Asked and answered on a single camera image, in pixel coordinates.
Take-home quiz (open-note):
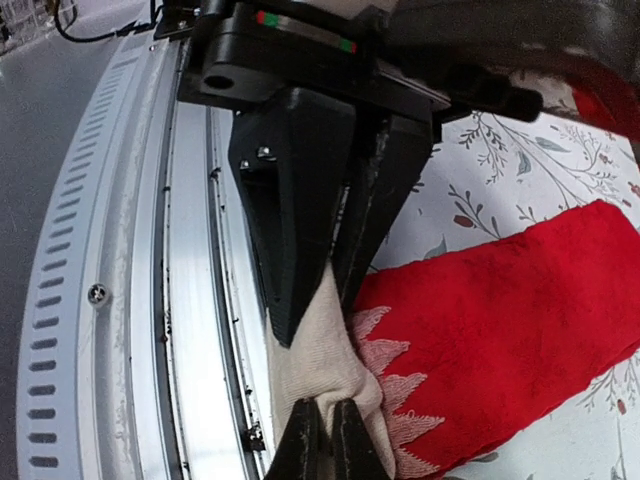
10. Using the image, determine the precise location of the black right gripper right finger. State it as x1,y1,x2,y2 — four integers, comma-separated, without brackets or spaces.
332,399,390,480

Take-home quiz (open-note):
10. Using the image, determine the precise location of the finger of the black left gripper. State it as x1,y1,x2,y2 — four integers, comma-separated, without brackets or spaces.
228,88,356,348

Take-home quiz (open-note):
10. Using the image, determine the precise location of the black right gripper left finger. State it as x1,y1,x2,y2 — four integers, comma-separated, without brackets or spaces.
264,398,328,480

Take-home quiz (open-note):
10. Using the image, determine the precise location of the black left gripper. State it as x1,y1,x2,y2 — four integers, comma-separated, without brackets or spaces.
152,0,546,314

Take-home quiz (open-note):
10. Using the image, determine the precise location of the red and beige sock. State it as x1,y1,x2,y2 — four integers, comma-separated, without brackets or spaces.
267,200,639,479

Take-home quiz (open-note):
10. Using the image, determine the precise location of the floral patterned table mat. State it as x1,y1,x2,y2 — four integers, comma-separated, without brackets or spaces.
372,113,639,479

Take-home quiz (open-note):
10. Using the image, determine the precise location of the red sock in pile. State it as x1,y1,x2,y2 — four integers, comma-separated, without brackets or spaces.
566,63,639,143

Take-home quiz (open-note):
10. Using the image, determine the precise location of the slotted aluminium front rail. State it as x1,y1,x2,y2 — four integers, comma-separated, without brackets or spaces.
16,34,274,479

